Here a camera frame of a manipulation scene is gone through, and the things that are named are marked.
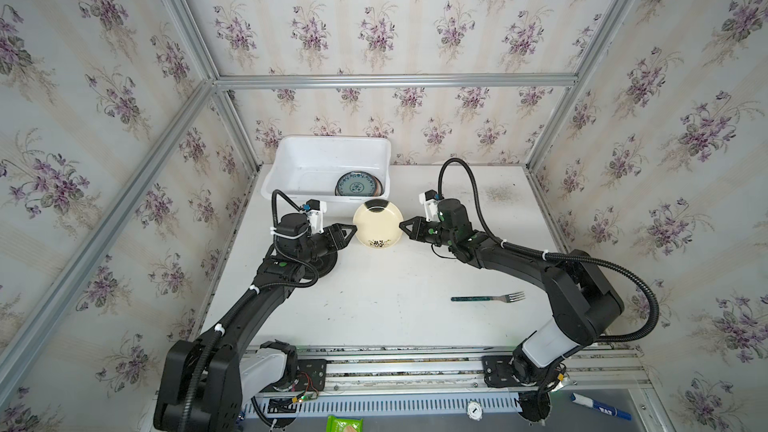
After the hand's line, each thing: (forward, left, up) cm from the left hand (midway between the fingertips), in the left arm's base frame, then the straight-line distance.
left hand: (351, 226), depth 80 cm
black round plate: (-11, +6, -1) cm, 13 cm away
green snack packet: (-42, +2, -17) cm, 45 cm away
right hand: (+3, -13, -4) cm, 13 cm away
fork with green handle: (-13, -46, -17) cm, 51 cm away
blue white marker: (-37, -56, -17) cm, 69 cm away
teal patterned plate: (+29, +1, -14) cm, 32 cm away
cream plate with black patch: (+4, -7, -4) cm, 9 cm away
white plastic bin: (+39, +22, -17) cm, 48 cm away
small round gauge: (-39, -31, -18) cm, 53 cm away
